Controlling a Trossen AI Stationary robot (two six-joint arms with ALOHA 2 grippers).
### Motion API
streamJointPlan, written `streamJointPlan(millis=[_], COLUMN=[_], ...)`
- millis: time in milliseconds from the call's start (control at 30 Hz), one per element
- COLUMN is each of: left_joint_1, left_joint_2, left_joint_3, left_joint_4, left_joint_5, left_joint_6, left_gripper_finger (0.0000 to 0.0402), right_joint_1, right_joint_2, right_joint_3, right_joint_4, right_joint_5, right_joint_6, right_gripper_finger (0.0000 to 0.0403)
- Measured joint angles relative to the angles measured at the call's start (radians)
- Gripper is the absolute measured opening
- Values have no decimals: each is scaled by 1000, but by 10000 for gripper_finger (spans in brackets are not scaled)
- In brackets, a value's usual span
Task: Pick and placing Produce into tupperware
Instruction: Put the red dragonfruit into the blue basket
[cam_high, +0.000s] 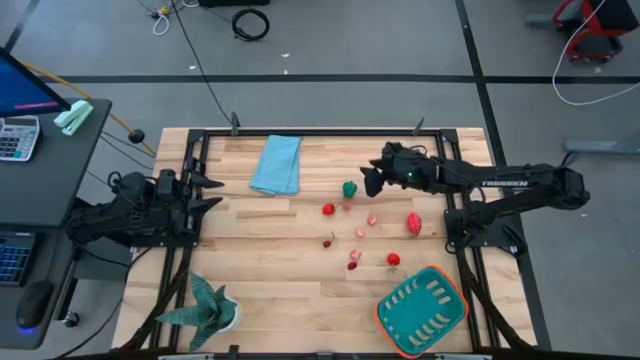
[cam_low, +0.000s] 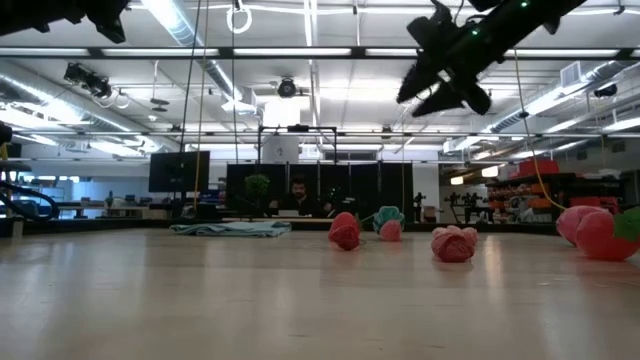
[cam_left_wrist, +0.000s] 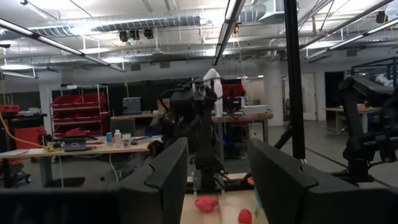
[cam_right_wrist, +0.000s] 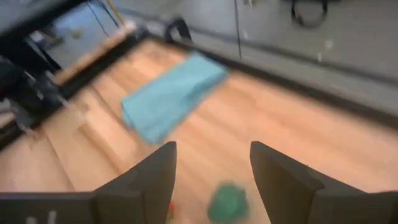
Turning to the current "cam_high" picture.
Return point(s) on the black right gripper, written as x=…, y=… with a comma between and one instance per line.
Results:
x=407, y=170

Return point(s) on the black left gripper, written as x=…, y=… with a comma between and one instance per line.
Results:
x=175, y=200

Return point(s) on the green toy bell pepper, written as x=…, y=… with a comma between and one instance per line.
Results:
x=350, y=189

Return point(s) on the small pink fruit piece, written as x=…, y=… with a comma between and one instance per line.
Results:
x=355, y=255
x=347, y=207
x=372, y=220
x=361, y=233

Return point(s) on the red toy strawberry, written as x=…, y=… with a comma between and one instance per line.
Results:
x=328, y=209

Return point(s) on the large red bumpy fruit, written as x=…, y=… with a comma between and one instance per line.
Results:
x=414, y=223

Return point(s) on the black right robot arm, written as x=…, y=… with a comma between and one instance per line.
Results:
x=525, y=182

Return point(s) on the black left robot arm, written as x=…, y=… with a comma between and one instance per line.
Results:
x=120, y=210

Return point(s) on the light blue folded cloth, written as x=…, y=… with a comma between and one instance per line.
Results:
x=277, y=165

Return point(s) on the red cherry with stem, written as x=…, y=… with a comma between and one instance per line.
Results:
x=327, y=244

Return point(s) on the red toy tomato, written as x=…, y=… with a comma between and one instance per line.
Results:
x=393, y=259

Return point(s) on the small dark red cherry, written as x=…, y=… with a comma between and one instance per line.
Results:
x=352, y=266

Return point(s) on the black round knob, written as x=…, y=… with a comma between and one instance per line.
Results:
x=136, y=136

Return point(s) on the green plant in white pot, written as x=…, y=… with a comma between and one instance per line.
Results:
x=210, y=312

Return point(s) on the teal basket with orange rim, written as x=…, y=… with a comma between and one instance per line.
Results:
x=422, y=312

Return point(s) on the black desk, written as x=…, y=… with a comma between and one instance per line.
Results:
x=60, y=175

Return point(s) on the mint green stapler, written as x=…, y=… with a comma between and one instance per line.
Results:
x=73, y=117

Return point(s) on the black floor box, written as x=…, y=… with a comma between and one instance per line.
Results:
x=232, y=2

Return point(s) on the grey desk calculator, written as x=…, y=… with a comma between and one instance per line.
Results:
x=17, y=137

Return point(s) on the black computer keyboard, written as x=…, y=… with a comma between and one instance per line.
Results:
x=14, y=259

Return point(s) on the black computer mouse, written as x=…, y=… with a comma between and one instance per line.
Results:
x=34, y=305

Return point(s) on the computer monitor with blue screen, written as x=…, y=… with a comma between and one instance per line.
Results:
x=20, y=90

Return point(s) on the grey table foot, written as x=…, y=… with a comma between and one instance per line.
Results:
x=600, y=146
x=539, y=20

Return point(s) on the red and black cart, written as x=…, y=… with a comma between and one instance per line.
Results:
x=600, y=45

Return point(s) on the black aluminium table frame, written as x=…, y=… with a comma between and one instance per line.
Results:
x=320, y=133

